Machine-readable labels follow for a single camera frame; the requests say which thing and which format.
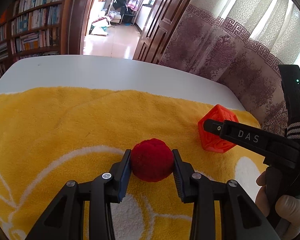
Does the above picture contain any red-orange toy cube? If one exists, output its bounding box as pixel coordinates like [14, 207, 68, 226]
[198, 104, 239, 153]

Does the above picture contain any red pompom ball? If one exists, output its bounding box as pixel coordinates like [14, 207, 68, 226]
[130, 138, 174, 183]

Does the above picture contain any gloved right hand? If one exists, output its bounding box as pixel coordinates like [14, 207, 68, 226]
[255, 171, 300, 239]

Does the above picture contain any yellow white towel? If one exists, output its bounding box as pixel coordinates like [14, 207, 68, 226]
[0, 87, 266, 239]

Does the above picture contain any patterned purple curtain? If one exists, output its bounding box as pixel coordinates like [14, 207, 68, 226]
[160, 0, 300, 135]

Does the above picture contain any dark wooden door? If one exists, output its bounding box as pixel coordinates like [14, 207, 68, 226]
[133, 0, 190, 64]

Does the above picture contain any wooden bookshelf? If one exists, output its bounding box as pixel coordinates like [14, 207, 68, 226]
[0, 0, 65, 78]

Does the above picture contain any wooden door frame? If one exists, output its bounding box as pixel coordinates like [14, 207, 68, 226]
[60, 0, 93, 55]

